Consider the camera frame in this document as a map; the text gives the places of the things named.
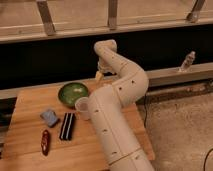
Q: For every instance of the clear plastic cup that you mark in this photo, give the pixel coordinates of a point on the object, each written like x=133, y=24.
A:
x=81, y=106

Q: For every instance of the right metal railing post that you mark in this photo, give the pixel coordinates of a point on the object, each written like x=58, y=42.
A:
x=193, y=15

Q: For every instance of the middle metal railing post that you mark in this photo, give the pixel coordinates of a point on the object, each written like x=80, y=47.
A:
x=112, y=14

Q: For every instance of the green ceramic bowl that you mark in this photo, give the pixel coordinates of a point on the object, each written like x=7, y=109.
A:
x=71, y=92

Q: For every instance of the left metal railing post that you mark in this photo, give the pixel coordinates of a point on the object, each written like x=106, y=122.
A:
x=46, y=17

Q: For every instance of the metal railing post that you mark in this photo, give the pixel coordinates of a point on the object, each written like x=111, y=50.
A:
x=112, y=14
x=46, y=17
x=193, y=15

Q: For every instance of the blue sponge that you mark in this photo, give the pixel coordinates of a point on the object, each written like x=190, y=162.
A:
x=50, y=117

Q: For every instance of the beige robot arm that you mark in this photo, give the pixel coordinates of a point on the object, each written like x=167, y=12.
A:
x=122, y=149

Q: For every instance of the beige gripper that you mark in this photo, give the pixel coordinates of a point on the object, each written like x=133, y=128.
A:
x=99, y=76

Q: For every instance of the clear bottle on ledge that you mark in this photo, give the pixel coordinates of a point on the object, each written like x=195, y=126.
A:
x=188, y=61

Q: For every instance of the black white striped box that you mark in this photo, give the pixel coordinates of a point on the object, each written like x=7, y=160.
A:
x=67, y=126

